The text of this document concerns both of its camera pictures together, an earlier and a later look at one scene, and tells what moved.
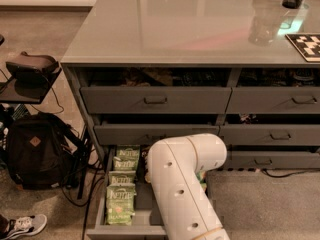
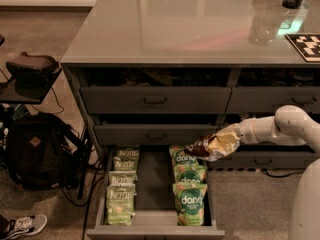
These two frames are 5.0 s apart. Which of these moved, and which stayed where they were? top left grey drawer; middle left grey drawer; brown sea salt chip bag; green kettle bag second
Moved: brown sea salt chip bag
Stayed: top left grey drawer; middle left grey drawer; green kettle bag second
